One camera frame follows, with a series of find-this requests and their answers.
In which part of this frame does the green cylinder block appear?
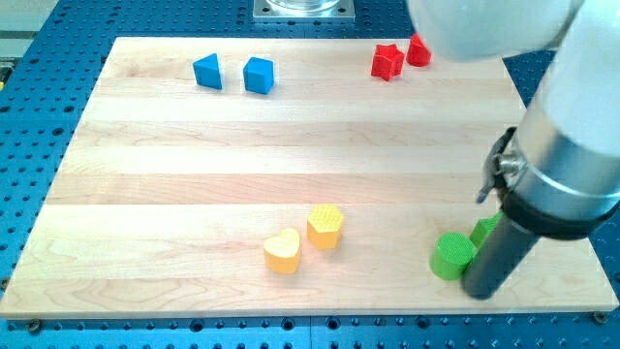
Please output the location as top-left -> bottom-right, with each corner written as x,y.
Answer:
429,232 -> 477,281

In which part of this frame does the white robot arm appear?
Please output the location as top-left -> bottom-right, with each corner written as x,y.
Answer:
408,0 -> 619,239

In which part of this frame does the red star block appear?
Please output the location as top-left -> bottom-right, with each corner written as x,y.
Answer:
371,44 -> 405,81

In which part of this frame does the green star block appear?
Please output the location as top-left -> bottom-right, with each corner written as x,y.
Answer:
469,211 -> 503,249

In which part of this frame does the yellow hexagon block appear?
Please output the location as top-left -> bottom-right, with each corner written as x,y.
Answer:
307,204 -> 344,249

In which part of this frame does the yellow heart block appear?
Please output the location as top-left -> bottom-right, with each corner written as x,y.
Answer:
263,228 -> 301,274

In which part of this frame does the light wooden board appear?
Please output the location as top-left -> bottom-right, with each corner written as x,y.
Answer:
1,38 -> 618,320

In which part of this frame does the blue cube block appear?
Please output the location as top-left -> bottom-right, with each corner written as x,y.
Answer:
243,57 -> 274,95

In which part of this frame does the blue triangle block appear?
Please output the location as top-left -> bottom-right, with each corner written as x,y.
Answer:
193,53 -> 223,90

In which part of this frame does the red cylinder block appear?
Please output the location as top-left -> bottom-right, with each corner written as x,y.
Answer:
406,34 -> 432,67

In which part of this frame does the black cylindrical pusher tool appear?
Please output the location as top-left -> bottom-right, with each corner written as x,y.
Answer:
461,215 -> 540,300

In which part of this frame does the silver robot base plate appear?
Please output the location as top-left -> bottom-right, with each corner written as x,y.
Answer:
252,0 -> 356,22

